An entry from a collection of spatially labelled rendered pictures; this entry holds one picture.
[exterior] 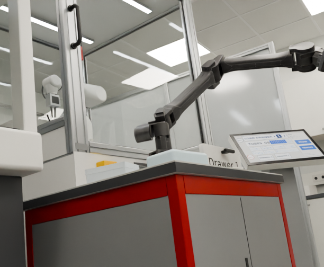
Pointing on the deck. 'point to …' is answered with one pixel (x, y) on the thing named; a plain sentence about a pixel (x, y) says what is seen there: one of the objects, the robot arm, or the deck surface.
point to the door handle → (77, 25)
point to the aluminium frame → (46, 139)
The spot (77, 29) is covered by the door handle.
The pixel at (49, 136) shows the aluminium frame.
